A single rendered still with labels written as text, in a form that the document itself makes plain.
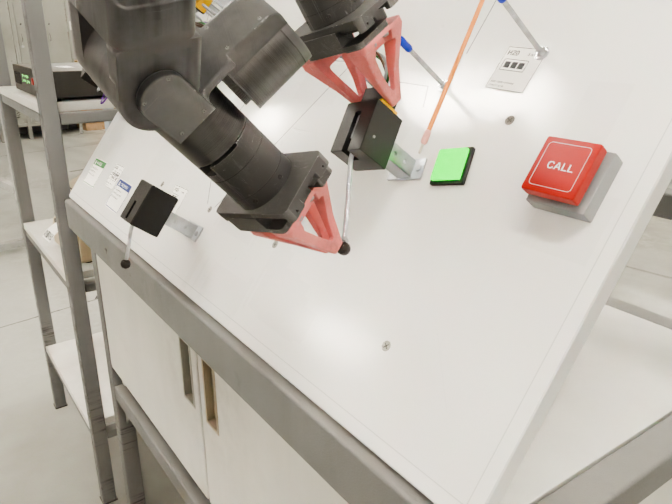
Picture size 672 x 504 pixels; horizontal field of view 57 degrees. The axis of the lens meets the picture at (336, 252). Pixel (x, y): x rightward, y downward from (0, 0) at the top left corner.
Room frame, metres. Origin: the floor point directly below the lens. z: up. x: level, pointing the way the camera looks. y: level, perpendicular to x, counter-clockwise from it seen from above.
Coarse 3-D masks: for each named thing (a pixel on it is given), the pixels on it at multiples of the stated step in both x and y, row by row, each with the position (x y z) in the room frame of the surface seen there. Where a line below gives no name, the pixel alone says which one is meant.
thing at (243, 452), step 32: (224, 384) 0.77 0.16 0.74; (224, 416) 0.78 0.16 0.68; (256, 416) 0.70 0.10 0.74; (224, 448) 0.79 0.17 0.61; (256, 448) 0.70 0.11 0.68; (288, 448) 0.63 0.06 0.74; (224, 480) 0.79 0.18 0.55; (256, 480) 0.70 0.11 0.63; (288, 480) 0.63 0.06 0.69; (320, 480) 0.57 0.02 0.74
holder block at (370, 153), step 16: (352, 112) 0.62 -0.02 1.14; (368, 112) 0.61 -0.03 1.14; (384, 112) 0.61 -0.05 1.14; (352, 128) 0.61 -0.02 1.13; (368, 128) 0.59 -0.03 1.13; (384, 128) 0.61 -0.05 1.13; (336, 144) 0.61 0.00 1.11; (352, 144) 0.59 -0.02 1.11; (368, 144) 0.59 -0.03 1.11; (384, 144) 0.60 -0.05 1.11; (368, 160) 0.59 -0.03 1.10; (384, 160) 0.60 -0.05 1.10
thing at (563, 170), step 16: (544, 144) 0.51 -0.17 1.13; (560, 144) 0.50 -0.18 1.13; (576, 144) 0.49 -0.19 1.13; (592, 144) 0.48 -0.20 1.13; (544, 160) 0.50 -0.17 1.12; (560, 160) 0.49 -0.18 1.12; (576, 160) 0.48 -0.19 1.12; (592, 160) 0.47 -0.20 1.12; (528, 176) 0.50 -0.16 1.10; (544, 176) 0.49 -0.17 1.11; (560, 176) 0.48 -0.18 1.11; (576, 176) 0.47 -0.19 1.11; (592, 176) 0.47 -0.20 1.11; (528, 192) 0.50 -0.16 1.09; (544, 192) 0.48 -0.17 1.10; (560, 192) 0.47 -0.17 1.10; (576, 192) 0.46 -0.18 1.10
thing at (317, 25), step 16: (304, 0) 0.60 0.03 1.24; (320, 0) 0.59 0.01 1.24; (336, 0) 0.59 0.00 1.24; (352, 0) 0.60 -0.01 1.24; (368, 0) 0.61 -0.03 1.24; (384, 0) 0.59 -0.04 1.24; (304, 16) 0.61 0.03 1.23; (320, 16) 0.60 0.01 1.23; (336, 16) 0.59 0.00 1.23; (352, 16) 0.58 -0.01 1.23; (368, 16) 0.58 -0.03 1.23; (304, 32) 0.62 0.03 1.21; (320, 32) 0.60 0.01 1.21; (352, 32) 0.58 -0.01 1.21
